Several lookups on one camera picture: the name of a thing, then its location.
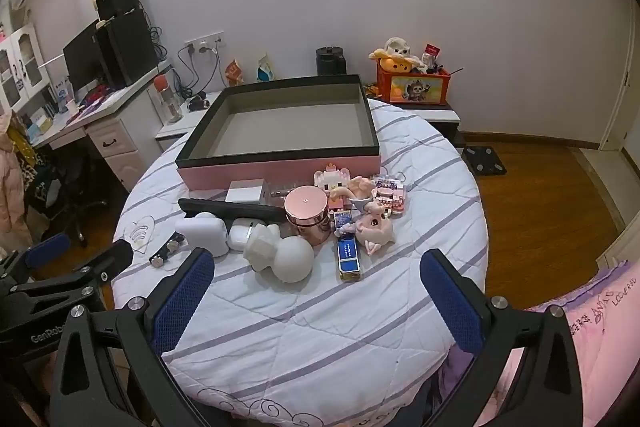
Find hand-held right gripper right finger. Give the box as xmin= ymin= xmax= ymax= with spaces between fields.
xmin=419 ymin=249 xmax=584 ymax=427

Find white door frame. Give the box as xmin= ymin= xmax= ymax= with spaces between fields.
xmin=597 ymin=0 xmax=640 ymax=154

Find clear plastic case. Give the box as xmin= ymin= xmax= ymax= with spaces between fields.
xmin=263 ymin=182 xmax=302 ymax=202

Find pink coat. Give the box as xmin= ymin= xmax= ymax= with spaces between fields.
xmin=0 ymin=109 xmax=34 ymax=254

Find pink storage box black rim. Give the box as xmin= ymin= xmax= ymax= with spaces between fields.
xmin=175 ymin=74 xmax=382 ymax=194

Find black remote control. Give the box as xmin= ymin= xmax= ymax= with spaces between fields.
xmin=178 ymin=198 xmax=287 ymax=221

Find black cables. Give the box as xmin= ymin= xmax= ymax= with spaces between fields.
xmin=177 ymin=47 xmax=221 ymax=100

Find white rounded case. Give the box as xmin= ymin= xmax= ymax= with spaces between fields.
xmin=174 ymin=212 xmax=229 ymax=258

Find pink block figure with crown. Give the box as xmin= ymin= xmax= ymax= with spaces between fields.
xmin=313 ymin=162 xmax=352 ymax=210

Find yellow plush toy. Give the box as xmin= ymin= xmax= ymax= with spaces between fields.
xmin=369 ymin=49 xmax=416 ymax=74

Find black cylindrical appliance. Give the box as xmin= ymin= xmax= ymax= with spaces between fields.
xmin=315 ymin=46 xmax=348 ymax=77

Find white wall outlet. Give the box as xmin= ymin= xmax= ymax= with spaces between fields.
xmin=183 ymin=35 xmax=224 ymax=54

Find clear heart-shaped piece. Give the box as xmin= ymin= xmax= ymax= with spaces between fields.
xmin=123 ymin=215 xmax=156 ymax=254

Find black office chair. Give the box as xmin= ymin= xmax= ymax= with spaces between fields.
xmin=29 ymin=151 xmax=109 ymax=249

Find small white box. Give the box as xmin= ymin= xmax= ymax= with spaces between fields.
xmin=225 ymin=179 xmax=266 ymax=204

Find white earbuds case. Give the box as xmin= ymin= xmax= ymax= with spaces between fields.
xmin=228 ymin=217 xmax=266 ymax=252

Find pink pig figurine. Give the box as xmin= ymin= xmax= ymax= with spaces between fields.
xmin=350 ymin=199 xmax=397 ymax=256

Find white desk with drawers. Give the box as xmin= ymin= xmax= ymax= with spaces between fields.
xmin=27 ymin=59 xmax=174 ymax=194

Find rose gold round jar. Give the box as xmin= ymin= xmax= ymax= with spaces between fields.
xmin=283 ymin=186 xmax=332 ymax=243

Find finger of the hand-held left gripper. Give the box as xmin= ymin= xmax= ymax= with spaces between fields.
xmin=9 ymin=239 xmax=134 ymax=308
xmin=0 ymin=233 xmax=72 ymax=295

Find blue white snack bag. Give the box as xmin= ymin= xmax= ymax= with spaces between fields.
xmin=255 ymin=52 xmax=278 ymax=83

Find clear bottle with red cap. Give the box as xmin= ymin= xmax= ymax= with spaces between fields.
xmin=153 ymin=74 xmax=184 ymax=124

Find beige doll figurine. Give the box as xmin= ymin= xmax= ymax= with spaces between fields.
xmin=344 ymin=176 xmax=374 ymax=204

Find white bedside table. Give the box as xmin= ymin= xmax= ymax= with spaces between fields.
xmin=154 ymin=90 xmax=224 ymax=153

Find white plush toy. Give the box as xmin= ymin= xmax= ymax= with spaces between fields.
xmin=383 ymin=36 xmax=412 ymax=58

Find black bracelet with flowers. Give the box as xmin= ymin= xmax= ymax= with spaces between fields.
xmin=149 ymin=231 xmax=189 ymax=267

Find white black low cabinet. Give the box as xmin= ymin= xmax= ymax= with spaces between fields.
xmin=364 ymin=82 xmax=461 ymax=144

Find white glass-door cabinet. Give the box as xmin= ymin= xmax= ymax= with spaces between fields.
xmin=0 ymin=22 xmax=54 ymax=114

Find blue gold rectangular bottle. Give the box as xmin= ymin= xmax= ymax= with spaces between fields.
xmin=333 ymin=212 xmax=362 ymax=282

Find pink printed quilt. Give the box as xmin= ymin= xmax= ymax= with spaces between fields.
xmin=444 ymin=259 xmax=640 ymax=427

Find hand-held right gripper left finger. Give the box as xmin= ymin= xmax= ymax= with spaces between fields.
xmin=49 ymin=247 xmax=216 ymax=427

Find white bulbous figurine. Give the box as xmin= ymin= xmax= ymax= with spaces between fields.
xmin=243 ymin=223 xmax=315 ymax=284

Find black computer monitor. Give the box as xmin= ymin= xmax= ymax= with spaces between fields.
xmin=62 ymin=19 xmax=109 ymax=94

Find orange snack bag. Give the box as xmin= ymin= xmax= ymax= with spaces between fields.
xmin=223 ymin=59 xmax=245 ymax=88

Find pink striped block figure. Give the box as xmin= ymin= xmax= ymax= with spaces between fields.
xmin=370 ymin=174 xmax=407 ymax=217

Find black bathroom scale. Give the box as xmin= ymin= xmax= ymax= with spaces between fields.
xmin=462 ymin=145 xmax=507 ymax=178

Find orange printed toy box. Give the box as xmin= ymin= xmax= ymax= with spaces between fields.
xmin=375 ymin=62 xmax=451 ymax=107

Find black computer tower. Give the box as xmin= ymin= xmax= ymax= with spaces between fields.
xmin=95 ymin=14 xmax=159 ymax=90

